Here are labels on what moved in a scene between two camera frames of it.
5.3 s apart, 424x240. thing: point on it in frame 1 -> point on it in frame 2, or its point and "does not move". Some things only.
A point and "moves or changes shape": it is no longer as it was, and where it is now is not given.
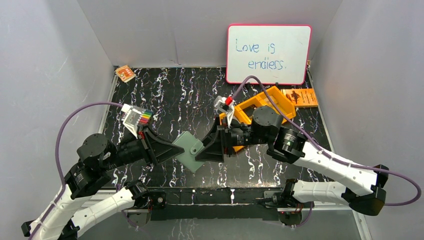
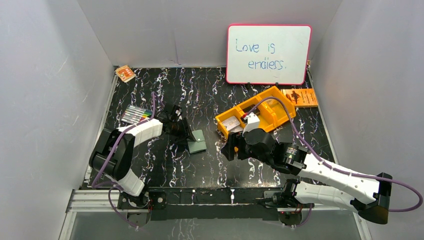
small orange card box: x=125 y=73 does not move
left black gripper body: x=146 y=145 -> x=180 y=127
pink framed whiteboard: x=276 y=54 does not move
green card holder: x=192 y=145 moves or changes shape
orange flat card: x=302 y=97 does not move
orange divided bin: x=244 y=110 does not move
